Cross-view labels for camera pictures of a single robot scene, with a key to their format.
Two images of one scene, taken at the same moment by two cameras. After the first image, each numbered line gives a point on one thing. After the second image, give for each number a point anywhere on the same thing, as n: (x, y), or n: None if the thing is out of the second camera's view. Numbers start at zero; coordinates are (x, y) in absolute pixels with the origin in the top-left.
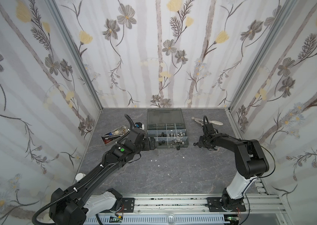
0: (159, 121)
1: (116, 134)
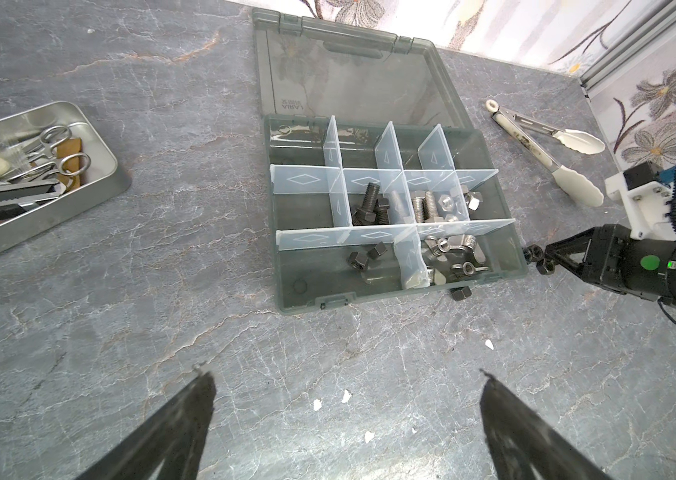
0: (379, 182)
1: (10, 174)
